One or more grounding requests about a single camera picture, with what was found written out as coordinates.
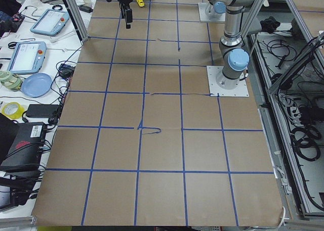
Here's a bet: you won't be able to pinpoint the black power adapter brick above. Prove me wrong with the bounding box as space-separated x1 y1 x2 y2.
26 104 59 118

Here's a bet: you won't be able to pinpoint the aluminium frame post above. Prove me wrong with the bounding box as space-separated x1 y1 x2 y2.
62 0 88 41

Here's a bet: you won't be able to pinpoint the yellow toy beetle car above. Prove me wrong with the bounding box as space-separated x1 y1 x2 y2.
136 0 145 8

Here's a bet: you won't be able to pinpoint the near teach pendant tablet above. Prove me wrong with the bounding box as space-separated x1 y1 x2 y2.
7 41 47 74

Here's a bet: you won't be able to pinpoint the teach pendant tablet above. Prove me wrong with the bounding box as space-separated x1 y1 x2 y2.
7 41 47 74
30 9 70 36

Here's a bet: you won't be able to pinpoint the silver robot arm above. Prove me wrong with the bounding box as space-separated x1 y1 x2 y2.
207 0 254 89

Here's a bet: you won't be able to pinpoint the green masking tape rolls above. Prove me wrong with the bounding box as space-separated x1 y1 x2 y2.
1 71 23 91

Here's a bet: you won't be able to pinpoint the blue plastic plate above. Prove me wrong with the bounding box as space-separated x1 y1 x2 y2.
20 73 52 98

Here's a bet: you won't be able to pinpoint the black computer box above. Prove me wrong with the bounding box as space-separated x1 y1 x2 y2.
1 121 46 172

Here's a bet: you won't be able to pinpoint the yellow tape roll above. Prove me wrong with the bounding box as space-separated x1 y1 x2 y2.
1 102 25 120

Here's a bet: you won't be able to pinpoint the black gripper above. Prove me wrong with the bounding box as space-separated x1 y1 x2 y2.
118 0 133 29

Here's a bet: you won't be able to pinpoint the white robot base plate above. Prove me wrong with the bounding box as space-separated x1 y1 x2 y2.
207 66 249 97

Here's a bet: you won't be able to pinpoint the far teach pendant tablet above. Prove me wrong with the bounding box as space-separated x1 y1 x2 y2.
30 9 70 36

